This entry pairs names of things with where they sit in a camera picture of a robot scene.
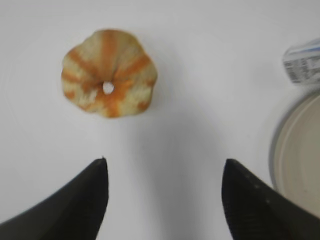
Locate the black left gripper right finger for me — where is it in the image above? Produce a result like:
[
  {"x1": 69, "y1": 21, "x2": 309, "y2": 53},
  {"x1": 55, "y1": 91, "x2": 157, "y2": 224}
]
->
[{"x1": 221, "y1": 159, "x2": 320, "y2": 240}]

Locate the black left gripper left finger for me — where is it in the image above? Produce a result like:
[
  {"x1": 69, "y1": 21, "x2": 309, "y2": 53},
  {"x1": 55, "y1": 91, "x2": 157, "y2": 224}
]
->
[{"x1": 0, "y1": 157, "x2": 109, "y2": 240}]

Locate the white blue milk carton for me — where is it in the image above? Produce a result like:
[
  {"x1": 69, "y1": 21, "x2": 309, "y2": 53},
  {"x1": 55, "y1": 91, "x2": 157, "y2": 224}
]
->
[{"x1": 282, "y1": 38, "x2": 320, "y2": 85}]

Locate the beige round plate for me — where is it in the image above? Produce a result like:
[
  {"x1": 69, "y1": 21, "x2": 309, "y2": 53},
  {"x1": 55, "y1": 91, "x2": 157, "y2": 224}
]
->
[{"x1": 269, "y1": 92, "x2": 320, "y2": 217}]

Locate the striped ring-shaped bread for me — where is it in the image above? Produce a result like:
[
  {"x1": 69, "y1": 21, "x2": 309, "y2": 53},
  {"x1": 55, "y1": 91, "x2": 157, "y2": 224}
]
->
[{"x1": 61, "y1": 29, "x2": 158, "y2": 118}]

